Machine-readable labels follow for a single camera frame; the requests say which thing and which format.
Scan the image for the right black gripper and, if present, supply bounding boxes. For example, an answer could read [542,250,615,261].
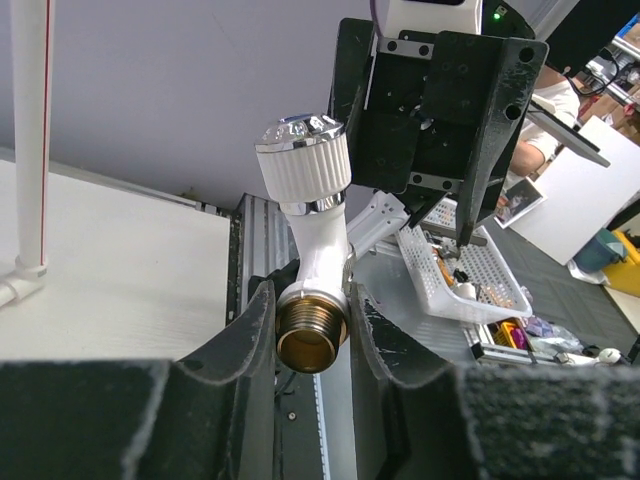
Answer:
[328,18,548,245]

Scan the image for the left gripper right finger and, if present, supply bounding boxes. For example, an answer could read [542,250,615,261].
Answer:
[350,286,639,479]

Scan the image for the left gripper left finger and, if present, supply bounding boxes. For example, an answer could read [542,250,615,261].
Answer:
[1,296,274,479]

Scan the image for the white PVC pipe frame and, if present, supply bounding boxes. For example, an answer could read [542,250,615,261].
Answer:
[1,0,55,306]

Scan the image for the person in white shirt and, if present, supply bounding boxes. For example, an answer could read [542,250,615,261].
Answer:
[505,70,583,206]

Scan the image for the white plastic basket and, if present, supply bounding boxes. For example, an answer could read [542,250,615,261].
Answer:
[396,227,532,325]

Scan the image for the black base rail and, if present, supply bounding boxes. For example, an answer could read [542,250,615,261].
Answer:
[227,194,329,479]

